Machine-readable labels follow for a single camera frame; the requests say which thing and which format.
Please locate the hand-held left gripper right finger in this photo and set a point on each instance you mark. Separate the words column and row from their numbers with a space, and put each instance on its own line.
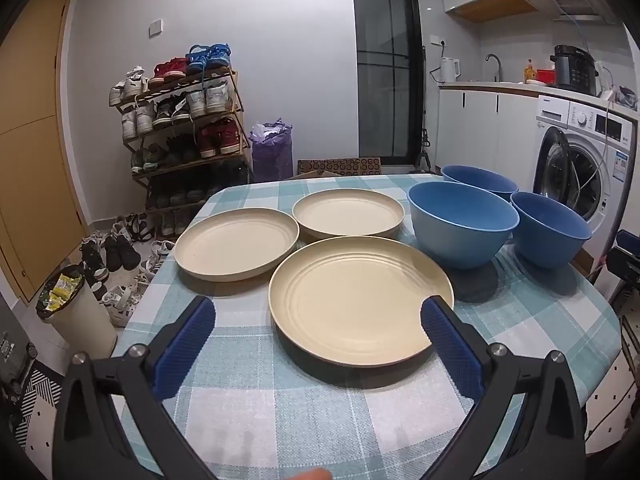
column 452, row 350

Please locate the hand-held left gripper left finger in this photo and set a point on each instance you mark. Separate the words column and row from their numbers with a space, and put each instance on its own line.
column 185, row 350

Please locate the beige round plate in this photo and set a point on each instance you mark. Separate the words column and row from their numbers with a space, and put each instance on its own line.
column 235, row 245
column 360, row 300
column 347, row 212

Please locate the light blue bowl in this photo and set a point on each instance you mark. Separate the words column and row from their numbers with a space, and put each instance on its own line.
column 462, row 230

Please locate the person's left hand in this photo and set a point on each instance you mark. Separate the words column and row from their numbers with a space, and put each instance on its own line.
column 315, row 475

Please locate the beige trash bin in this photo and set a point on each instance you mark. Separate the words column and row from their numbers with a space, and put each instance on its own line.
column 85, row 320

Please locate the scattered sneakers group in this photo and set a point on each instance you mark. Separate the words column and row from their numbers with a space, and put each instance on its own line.
column 120, row 255

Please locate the teal checked tablecloth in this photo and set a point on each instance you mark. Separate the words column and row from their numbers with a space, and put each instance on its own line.
column 300, row 410

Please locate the yellow wrapper trash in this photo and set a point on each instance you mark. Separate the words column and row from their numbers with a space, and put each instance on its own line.
column 60, row 292

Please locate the white washing machine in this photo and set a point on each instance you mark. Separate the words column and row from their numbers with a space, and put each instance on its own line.
column 600, row 125

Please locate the black and white rug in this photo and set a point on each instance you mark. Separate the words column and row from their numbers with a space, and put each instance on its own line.
column 35, row 390

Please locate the dark grey appliance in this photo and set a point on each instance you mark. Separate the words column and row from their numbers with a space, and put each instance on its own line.
column 20, row 365

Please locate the dark floor mop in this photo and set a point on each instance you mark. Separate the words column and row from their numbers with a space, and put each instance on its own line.
column 424, row 157

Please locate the black pressure cooker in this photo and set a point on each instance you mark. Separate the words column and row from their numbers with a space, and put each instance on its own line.
column 575, row 72

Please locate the red container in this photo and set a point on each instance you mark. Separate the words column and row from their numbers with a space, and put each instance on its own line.
column 545, row 76

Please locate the white lower cabinets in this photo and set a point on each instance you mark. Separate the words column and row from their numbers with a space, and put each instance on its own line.
column 470, row 130

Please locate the wooden shoe rack with shoes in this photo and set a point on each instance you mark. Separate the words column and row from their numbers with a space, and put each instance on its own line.
column 215, row 140

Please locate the orange dish soap bottle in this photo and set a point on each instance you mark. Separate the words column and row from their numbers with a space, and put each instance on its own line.
column 529, row 72

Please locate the purple plastic bag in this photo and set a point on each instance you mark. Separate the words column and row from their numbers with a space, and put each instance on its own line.
column 272, row 155

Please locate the chrome faucet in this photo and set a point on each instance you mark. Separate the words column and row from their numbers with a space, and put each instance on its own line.
column 498, row 67

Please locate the yellow wooden door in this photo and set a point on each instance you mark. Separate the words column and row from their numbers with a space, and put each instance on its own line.
column 35, row 160

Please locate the white electric kettle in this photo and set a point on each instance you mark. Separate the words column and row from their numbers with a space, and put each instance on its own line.
column 448, row 70

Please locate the steel range hood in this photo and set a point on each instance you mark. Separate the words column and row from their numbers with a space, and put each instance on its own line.
column 575, row 2

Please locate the black framed glass door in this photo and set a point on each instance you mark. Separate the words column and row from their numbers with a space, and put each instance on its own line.
column 385, row 85

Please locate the white wall socket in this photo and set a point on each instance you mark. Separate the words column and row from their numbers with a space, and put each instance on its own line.
column 436, row 41

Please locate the white wall switch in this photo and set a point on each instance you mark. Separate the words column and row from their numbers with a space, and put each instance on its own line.
column 155, row 28

